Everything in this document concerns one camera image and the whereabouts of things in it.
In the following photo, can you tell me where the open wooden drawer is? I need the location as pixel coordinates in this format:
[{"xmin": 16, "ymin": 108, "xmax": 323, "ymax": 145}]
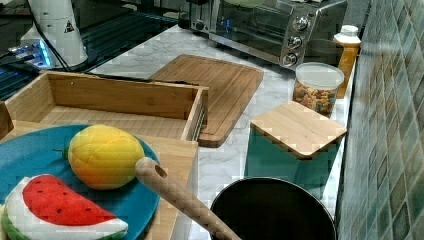
[{"xmin": 5, "ymin": 71, "xmax": 208, "ymax": 141}]

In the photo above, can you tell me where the wooden cutting board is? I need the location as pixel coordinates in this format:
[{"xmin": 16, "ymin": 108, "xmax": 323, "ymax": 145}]
[{"xmin": 150, "ymin": 54, "xmax": 264, "ymax": 148}]

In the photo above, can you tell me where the teal canister with wooden lid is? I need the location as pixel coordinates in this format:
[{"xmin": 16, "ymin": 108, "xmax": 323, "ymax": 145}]
[{"xmin": 244, "ymin": 101, "xmax": 347, "ymax": 199}]

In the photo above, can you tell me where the black pot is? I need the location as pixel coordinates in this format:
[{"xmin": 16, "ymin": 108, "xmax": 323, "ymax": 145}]
[{"xmin": 211, "ymin": 177, "xmax": 337, "ymax": 240}]

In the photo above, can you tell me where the black toaster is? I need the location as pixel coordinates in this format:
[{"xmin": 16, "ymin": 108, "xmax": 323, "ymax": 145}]
[{"xmin": 178, "ymin": 0, "xmax": 213, "ymax": 34}]

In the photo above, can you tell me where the clear snack jar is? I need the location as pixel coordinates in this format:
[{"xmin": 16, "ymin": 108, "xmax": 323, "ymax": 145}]
[{"xmin": 292, "ymin": 62, "xmax": 344, "ymax": 117}]

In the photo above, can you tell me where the yellow plush lemon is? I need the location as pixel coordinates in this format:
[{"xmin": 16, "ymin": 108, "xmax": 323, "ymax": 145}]
[{"xmin": 64, "ymin": 124, "xmax": 145, "ymax": 190}]

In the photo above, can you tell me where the silver toaster oven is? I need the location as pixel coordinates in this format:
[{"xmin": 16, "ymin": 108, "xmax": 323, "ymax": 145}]
[{"xmin": 209, "ymin": 0, "xmax": 347, "ymax": 69}]

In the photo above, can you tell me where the orange juice bottle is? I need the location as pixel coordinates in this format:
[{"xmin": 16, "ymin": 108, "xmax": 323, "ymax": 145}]
[{"xmin": 333, "ymin": 25, "xmax": 361, "ymax": 99}]

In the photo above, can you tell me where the blue round plate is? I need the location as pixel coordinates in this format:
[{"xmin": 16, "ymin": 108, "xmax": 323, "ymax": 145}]
[{"xmin": 0, "ymin": 125, "xmax": 159, "ymax": 240}]

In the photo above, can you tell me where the plush watermelon slice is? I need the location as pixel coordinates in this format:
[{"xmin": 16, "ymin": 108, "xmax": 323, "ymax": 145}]
[{"xmin": 2, "ymin": 174, "xmax": 128, "ymax": 240}]

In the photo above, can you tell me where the wooden utensil handle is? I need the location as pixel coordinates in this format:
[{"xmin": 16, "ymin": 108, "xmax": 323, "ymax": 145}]
[{"xmin": 135, "ymin": 157, "xmax": 242, "ymax": 240}]

